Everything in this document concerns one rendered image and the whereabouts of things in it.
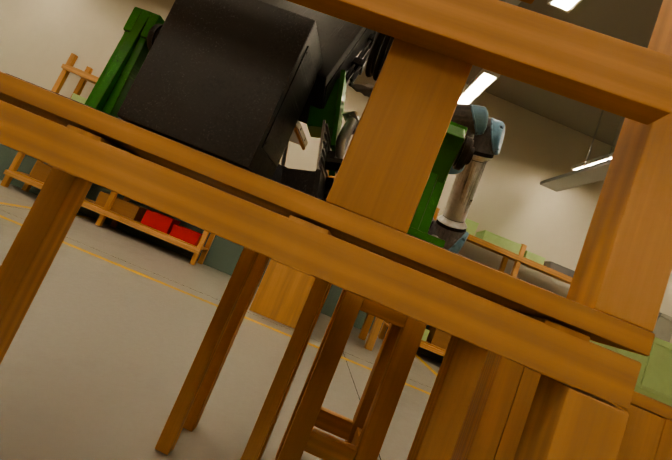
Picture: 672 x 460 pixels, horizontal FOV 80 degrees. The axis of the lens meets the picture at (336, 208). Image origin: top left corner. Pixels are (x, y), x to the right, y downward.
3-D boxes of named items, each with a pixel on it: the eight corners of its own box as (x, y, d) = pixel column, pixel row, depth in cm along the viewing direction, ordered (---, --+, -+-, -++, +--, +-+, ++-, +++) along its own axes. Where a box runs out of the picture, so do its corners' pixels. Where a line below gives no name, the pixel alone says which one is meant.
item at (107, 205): (192, 265, 577) (255, 129, 606) (-4, 184, 572) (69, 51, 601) (202, 264, 631) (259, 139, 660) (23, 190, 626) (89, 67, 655)
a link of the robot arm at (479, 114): (482, 143, 104) (492, 113, 99) (440, 139, 105) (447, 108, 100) (478, 130, 110) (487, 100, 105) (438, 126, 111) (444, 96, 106)
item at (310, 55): (159, 143, 99) (217, 26, 104) (270, 188, 96) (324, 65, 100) (115, 114, 81) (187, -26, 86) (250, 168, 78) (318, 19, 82)
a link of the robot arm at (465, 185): (426, 241, 167) (471, 111, 149) (461, 256, 161) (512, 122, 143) (418, 249, 157) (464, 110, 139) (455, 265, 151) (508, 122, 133)
